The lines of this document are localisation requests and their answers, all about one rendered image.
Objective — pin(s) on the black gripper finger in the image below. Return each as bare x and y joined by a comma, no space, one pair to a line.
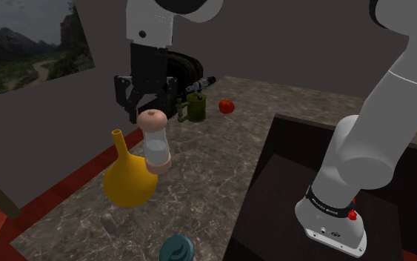
125,94
169,94

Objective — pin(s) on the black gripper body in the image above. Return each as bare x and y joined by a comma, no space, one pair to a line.
149,70

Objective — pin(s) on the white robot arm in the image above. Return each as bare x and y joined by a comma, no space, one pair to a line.
370,144

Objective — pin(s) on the black round appliance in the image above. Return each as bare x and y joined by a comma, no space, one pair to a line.
184,72

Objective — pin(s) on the olive green mug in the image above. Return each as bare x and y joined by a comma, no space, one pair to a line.
195,107

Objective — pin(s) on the black and silver hand tool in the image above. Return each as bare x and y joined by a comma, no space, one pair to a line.
201,84

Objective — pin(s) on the clear shaker with tan caps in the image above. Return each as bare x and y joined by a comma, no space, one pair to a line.
155,142

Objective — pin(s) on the red apple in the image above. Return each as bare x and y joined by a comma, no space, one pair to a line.
226,106

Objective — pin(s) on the yellow round long-necked vase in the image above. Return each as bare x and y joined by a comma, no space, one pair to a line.
128,177

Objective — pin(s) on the small grey capsule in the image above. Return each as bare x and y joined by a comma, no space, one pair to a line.
108,223

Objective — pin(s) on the teal ridged round object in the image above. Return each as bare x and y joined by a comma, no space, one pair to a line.
176,249

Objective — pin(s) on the dark robot stand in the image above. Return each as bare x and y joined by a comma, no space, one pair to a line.
284,202

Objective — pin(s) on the landscape wall picture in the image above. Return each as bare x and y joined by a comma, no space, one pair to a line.
24,47

